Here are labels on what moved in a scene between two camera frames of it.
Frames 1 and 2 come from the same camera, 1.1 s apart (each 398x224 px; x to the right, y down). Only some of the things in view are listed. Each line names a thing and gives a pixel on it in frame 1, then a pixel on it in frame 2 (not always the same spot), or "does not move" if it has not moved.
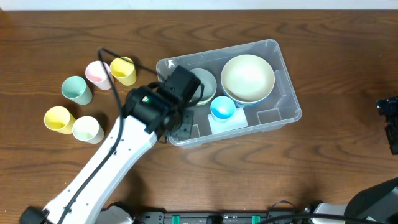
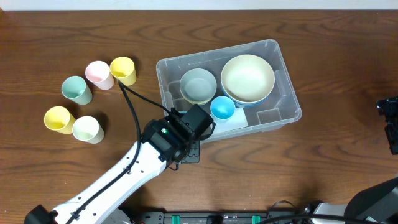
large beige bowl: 247,78 does not move
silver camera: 181,84 to 199,122
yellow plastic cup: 124,71 does not move
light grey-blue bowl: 210,87 does not move
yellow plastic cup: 60,119 does not move
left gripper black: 186,125 to 193,154
